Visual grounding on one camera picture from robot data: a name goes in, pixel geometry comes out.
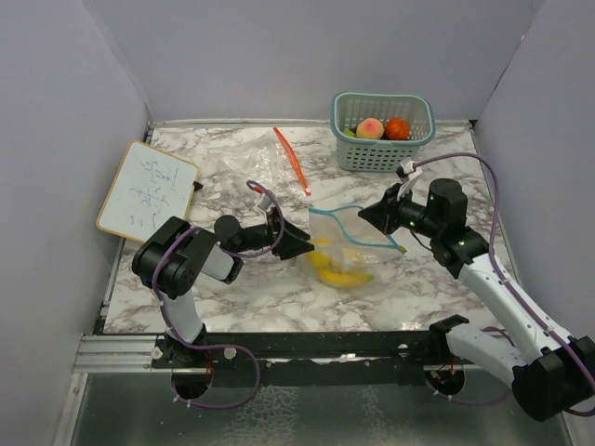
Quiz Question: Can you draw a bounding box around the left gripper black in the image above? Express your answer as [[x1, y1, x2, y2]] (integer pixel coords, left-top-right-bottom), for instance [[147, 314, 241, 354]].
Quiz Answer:
[[233, 206, 315, 258]]

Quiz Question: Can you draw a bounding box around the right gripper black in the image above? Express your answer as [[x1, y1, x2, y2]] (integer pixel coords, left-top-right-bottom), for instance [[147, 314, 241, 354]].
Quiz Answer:
[[360, 182, 443, 239]]

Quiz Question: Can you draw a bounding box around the yellow fake lemon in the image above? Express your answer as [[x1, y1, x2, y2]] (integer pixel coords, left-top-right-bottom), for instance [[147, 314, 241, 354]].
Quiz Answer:
[[305, 238, 331, 269]]

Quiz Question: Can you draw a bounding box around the clear bag blue zipper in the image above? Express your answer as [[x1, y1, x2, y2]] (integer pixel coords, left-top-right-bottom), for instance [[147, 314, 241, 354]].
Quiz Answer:
[[298, 204, 406, 288]]

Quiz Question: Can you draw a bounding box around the yellow fake banana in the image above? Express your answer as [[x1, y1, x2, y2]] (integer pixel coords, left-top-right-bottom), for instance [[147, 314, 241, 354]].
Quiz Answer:
[[316, 269, 374, 288]]

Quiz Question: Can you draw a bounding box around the clear bag red zipper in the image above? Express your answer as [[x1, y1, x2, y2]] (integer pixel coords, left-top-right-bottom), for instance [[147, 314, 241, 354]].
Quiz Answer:
[[208, 127, 311, 200]]

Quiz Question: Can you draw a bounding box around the orange fake pumpkin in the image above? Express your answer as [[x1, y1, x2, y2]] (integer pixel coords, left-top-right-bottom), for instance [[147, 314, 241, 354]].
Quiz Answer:
[[384, 117, 410, 140]]

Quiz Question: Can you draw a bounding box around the orange fake peach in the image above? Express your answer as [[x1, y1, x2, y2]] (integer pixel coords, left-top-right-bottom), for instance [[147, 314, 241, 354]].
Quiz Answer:
[[355, 118, 384, 140]]

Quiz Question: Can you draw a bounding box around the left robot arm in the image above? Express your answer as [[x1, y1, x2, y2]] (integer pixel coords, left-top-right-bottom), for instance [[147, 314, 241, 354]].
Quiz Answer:
[[132, 208, 314, 367]]

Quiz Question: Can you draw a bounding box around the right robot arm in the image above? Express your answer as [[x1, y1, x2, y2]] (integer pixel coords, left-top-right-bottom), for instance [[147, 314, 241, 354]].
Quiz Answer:
[[358, 178, 594, 421]]

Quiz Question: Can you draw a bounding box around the teal plastic basket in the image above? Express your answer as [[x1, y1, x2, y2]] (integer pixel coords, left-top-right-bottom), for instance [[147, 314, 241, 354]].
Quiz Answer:
[[330, 92, 436, 173]]

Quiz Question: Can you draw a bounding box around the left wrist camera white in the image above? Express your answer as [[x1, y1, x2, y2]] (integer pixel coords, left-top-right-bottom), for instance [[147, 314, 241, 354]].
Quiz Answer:
[[257, 193, 273, 215]]

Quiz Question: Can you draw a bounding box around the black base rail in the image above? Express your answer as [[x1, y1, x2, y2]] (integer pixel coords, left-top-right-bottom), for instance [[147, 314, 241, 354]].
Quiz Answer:
[[152, 330, 455, 387]]

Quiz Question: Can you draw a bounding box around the small whiteboard wooden frame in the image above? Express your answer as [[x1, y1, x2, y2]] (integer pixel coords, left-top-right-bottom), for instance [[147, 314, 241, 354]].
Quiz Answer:
[[96, 140, 199, 243]]

